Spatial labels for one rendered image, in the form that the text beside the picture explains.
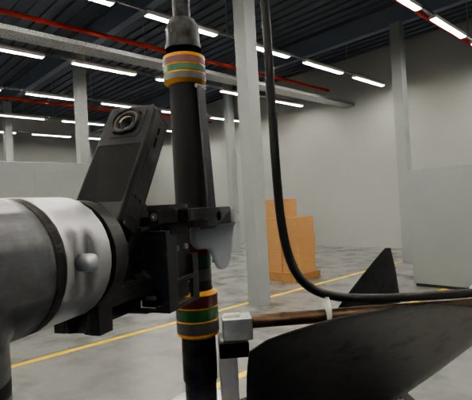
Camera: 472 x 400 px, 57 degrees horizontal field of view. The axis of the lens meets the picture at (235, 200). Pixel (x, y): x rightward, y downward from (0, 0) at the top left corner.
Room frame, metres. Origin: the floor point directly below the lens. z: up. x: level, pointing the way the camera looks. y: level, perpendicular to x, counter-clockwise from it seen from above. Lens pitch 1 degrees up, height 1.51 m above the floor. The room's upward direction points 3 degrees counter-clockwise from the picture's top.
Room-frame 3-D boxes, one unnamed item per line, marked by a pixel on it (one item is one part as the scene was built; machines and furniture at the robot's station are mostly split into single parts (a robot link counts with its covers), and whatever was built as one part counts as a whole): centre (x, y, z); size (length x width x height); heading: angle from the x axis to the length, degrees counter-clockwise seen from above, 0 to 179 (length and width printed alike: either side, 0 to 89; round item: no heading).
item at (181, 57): (0.45, 0.05, 1.66); 0.04 x 0.04 x 0.01
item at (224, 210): (0.38, 0.04, 1.50); 0.09 x 0.05 x 0.02; 143
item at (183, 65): (0.45, 0.05, 1.65); 0.04 x 0.04 x 0.01
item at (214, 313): (0.45, 0.05, 1.40); 0.04 x 0.04 x 0.01
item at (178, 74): (0.45, 0.05, 1.64); 0.04 x 0.04 x 0.01
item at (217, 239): (0.42, 0.02, 1.48); 0.09 x 0.03 x 0.06; 143
